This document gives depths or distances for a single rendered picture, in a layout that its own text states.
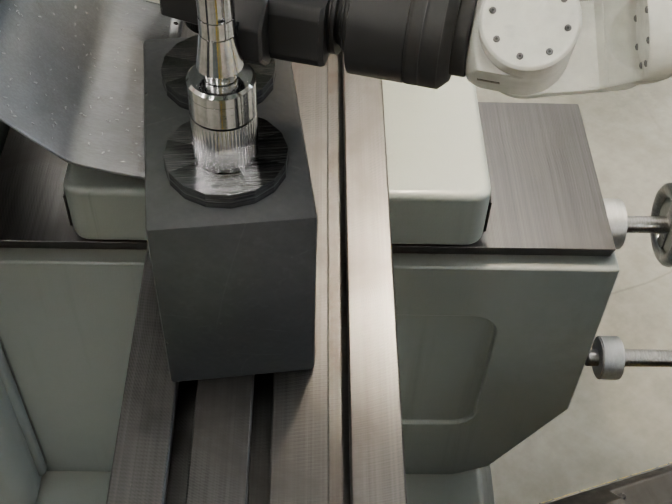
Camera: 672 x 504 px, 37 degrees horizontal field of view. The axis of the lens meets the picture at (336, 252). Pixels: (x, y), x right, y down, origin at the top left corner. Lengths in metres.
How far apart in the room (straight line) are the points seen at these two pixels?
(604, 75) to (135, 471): 0.46
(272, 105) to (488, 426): 0.85
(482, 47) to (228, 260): 0.23
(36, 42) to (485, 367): 0.72
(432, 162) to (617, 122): 1.45
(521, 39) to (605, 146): 1.87
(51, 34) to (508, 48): 0.68
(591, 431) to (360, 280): 1.13
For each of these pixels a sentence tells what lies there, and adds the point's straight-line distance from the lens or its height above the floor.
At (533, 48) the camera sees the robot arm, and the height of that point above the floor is 1.24.
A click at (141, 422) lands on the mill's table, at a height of 0.93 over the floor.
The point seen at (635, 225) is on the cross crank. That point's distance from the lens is 1.43.
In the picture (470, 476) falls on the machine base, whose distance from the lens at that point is 1.65.
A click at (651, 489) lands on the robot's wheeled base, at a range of 1.24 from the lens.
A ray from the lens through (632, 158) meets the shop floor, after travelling 2.51.
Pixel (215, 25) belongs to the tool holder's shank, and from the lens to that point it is 0.65.
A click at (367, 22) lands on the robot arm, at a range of 0.69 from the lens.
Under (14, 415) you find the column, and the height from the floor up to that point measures 0.39.
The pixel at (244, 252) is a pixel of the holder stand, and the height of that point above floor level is 1.08.
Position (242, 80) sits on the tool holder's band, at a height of 1.20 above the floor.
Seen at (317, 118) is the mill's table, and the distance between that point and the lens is 1.06.
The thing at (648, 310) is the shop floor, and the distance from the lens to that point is 2.19.
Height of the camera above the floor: 1.62
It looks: 48 degrees down
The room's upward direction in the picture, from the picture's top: 3 degrees clockwise
